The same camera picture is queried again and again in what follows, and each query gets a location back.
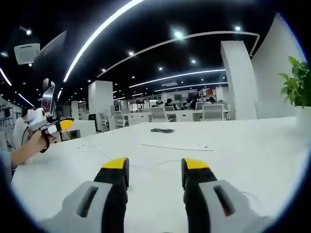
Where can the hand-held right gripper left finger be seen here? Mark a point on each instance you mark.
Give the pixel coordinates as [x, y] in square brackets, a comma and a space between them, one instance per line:
[114, 206]

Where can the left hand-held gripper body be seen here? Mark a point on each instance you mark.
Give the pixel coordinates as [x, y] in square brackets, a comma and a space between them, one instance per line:
[36, 119]

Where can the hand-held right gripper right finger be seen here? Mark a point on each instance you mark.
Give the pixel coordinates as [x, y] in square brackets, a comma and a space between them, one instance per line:
[196, 206]

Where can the white desktop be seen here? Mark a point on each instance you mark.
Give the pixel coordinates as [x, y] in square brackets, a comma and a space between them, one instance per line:
[170, 179]

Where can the person's left hand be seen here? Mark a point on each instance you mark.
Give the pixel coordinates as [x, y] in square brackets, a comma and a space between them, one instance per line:
[36, 143]

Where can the computer monitor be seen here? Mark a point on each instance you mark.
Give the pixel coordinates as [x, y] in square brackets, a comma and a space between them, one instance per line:
[48, 98]

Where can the grey mesh office chair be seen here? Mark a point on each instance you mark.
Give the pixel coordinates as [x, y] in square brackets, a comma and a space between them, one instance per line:
[213, 111]
[121, 119]
[158, 114]

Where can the ceiling air conditioner unit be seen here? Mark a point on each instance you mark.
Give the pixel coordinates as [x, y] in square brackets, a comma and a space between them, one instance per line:
[26, 53]

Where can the long ceiling light strip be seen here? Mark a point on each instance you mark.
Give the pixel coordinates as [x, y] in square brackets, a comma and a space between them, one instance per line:
[97, 32]

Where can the white plant pot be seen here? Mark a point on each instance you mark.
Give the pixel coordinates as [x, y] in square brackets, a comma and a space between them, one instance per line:
[303, 121]

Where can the green potted plant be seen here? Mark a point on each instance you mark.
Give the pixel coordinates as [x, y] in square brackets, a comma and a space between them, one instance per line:
[297, 82]

